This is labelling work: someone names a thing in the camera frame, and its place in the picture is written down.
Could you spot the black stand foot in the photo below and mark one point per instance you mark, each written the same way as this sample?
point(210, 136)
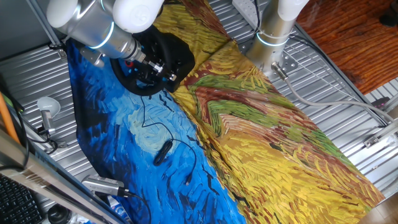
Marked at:
point(390, 18)

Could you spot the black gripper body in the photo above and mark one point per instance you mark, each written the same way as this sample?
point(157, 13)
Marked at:
point(149, 73)

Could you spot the aluminium profile mast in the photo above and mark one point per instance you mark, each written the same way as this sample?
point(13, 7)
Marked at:
point(43, 21)

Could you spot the orange pole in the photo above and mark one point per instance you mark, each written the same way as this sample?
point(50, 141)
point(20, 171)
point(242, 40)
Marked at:
point(6, 118)

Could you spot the white power strip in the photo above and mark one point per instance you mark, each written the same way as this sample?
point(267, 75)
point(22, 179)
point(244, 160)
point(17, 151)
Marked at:
point(245, 11)

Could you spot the silver clamp bracket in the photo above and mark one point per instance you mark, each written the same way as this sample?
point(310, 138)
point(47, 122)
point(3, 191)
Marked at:
point(49, 131)

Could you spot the black keyboard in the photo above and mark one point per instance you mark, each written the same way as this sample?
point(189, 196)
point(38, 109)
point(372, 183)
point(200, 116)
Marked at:
point(15, 205)

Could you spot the black steering wheel base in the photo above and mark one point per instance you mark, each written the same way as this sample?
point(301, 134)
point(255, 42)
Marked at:
point(183, 56)

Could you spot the metal frame beam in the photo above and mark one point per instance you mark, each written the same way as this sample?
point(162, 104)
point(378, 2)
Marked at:
point(46, 180)

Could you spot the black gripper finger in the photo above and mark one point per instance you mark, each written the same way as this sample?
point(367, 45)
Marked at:
point(161, 85)
point(166, 73)

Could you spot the blue yellow painting print cloth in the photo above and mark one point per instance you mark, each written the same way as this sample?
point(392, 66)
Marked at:
point(264, 140)

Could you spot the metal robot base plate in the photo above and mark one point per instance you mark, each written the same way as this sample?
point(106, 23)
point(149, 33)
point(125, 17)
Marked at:
point(289, 63)

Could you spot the silver ribbed camera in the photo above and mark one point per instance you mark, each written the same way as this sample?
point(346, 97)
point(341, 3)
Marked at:
point(102, 185)

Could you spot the small black box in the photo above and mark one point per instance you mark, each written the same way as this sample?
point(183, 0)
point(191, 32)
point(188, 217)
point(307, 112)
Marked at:
point(381, 102)

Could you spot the aluminium profile bracket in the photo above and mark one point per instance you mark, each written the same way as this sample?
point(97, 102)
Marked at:
point(382, 135)

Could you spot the white dome stand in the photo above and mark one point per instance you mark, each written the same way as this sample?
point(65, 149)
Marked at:
point(48, 105)

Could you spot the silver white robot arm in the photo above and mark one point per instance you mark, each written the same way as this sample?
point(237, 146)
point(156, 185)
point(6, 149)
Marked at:
point(99, 31)

